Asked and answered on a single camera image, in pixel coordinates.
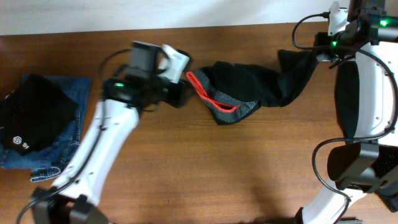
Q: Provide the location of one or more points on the black garment pile right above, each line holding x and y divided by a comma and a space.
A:
347, 109

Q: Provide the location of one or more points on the black leggings red grey waistband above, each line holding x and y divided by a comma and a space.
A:
233, 91

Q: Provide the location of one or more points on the folded blue jeans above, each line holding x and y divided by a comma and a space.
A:
51, 161

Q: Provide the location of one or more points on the folded black shirt with logo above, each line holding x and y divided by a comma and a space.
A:
34, 115

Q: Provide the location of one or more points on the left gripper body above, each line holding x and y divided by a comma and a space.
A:
176, 93

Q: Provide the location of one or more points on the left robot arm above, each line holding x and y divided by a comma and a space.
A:
134, 80

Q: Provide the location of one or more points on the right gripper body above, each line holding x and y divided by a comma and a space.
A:
337, 54

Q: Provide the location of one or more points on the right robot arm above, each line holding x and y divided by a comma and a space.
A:
365, 161

